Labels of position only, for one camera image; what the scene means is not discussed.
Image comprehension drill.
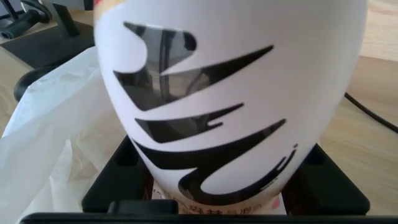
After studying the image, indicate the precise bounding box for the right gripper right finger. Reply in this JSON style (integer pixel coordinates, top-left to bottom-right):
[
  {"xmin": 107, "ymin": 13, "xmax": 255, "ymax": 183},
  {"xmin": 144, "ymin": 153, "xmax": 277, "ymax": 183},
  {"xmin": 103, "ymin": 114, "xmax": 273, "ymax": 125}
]
[{"xmin": 280, "ymin": 142, "xmax": 371, "ymax": 216}]

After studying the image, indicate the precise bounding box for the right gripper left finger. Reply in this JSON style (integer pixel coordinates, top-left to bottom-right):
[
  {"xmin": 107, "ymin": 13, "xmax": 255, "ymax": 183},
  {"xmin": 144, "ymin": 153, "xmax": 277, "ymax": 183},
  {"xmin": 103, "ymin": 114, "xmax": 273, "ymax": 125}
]
[{"xmin": 81, "ymin": 136, "xmax": 154, "ymax": 213}]

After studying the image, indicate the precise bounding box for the white cup with black print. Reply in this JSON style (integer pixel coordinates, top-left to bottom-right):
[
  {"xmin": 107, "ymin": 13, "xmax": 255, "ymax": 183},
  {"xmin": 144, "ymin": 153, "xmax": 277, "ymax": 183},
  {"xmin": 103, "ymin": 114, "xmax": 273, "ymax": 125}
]
[{"xmin": 93, "ymin": 0, "xmax": 369, "ymax": 215}]

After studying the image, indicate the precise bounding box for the white plastic bag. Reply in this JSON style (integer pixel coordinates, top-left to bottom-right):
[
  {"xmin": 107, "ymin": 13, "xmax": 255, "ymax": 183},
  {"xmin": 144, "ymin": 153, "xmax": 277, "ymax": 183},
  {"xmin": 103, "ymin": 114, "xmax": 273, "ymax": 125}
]
[{"xmin": 0, "ymin": 45, "xmax": 147, "ymax": 224}]

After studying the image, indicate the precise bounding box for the black round object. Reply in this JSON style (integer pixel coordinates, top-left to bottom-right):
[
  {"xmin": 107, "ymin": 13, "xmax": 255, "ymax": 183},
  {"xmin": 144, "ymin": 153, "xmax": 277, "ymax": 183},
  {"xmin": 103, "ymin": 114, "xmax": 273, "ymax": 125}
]
[{"xmin": 13, "ymin": 64, "xmax": 65, "ymax": 102}]

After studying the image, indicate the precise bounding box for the black monitor stand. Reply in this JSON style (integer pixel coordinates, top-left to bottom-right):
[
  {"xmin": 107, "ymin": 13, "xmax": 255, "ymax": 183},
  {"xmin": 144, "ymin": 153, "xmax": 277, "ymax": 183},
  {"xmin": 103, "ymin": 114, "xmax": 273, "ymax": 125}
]
[{"xmin": 0, "ymin": 2, "xmax": 96, "ymax": 70}]

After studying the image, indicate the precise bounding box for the black handheld device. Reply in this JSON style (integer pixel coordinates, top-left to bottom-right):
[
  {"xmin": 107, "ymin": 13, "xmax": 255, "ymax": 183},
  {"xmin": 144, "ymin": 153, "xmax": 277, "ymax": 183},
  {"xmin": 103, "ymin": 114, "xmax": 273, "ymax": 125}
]
[{"xmin": 0, "ymin": 0, "xmax": 52, "ymax": 40}]

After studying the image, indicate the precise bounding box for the black cable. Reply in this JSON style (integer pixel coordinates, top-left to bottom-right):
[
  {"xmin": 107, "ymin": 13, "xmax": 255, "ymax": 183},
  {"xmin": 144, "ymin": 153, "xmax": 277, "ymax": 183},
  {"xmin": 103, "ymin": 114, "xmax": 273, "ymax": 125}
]
[{"xmin": 343, "ymin": 91, "xmax": 398, "ymax": 134}]

